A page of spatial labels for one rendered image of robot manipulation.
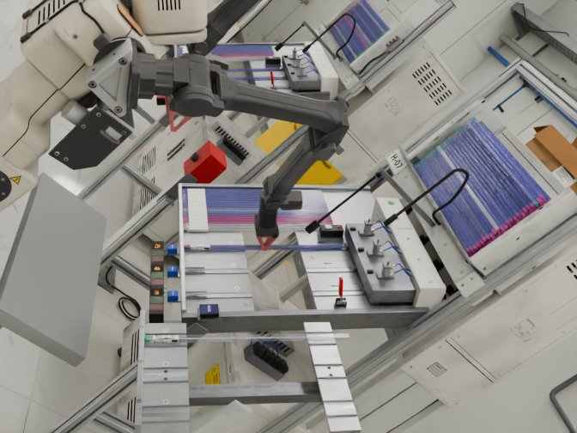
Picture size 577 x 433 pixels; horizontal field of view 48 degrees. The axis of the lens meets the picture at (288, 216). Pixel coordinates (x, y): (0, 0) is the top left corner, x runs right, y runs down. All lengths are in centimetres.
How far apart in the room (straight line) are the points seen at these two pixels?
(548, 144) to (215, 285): 132
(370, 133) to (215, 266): 149
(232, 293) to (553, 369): 197
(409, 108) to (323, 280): 146
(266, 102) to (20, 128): 53
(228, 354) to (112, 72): 113
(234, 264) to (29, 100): 82
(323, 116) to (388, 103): 175
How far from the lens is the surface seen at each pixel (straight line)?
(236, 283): 194
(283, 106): 142
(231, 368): 209
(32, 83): 151
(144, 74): 129
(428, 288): 193
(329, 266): 205
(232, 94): 136
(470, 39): 521
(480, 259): 187
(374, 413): 390
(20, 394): 237
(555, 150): 251
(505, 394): 351
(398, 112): 325
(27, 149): 154
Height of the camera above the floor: 159
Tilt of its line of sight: 16 degrees down
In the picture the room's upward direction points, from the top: 51 degrees clockwise
